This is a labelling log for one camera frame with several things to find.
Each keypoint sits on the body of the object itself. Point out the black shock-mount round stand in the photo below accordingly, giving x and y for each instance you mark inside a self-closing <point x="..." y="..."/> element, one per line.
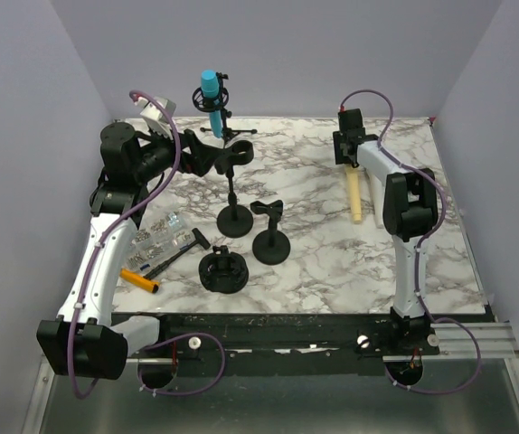
<point x="223" y="271"/>

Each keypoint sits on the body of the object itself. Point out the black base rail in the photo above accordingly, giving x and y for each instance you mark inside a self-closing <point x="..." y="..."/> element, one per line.
<point x="200" y="345"/>

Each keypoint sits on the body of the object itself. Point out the white microphone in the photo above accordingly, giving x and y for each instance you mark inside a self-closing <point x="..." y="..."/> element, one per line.
<point x="376" y="189"/>

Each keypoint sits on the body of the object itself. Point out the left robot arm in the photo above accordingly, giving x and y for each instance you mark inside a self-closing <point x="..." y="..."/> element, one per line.
<point x="82" y="341"/>

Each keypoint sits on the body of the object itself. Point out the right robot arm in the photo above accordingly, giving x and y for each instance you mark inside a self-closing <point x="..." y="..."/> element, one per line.
<point x="409" y="208"/>

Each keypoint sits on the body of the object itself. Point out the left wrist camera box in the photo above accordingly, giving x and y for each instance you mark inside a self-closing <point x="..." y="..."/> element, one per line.
<point x="156" y="122"/>

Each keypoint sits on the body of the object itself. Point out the blue microphone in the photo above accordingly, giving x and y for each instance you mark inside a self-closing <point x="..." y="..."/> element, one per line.
<point x="212" y="99"/>

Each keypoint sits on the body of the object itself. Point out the short black clip stand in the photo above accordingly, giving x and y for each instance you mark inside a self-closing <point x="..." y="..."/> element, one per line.
<point x="270" y="247"/>

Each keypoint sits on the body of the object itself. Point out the beige microphone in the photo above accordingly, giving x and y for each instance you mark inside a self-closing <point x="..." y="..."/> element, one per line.
<point x="353" y="190"/>

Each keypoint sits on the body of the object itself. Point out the orange yellow tool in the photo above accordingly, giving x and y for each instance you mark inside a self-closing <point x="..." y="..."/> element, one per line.
<point x="138" y="281"/>

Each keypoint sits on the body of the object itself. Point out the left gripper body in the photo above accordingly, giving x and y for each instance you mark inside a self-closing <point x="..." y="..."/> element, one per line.
<point x="190" y="163"/>

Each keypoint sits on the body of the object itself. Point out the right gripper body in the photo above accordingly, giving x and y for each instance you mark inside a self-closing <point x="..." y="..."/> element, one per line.
<point x="339" y="139"/>

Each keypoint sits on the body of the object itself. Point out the tall black clip stand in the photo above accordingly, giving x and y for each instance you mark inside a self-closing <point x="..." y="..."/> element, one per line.
<point x="235" y="220"/>

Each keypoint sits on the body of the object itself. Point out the clear plastic screw box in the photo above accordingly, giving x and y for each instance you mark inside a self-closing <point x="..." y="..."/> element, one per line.
<point x="158" y="239"/>

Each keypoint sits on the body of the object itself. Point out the black tripod shock-mount stand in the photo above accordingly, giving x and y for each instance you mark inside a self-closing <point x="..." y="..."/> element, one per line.
<point x="228" y="133"/>

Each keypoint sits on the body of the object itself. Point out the black t-handle tool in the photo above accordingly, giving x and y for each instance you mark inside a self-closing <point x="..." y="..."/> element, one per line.
<point x="198" y="240"/>

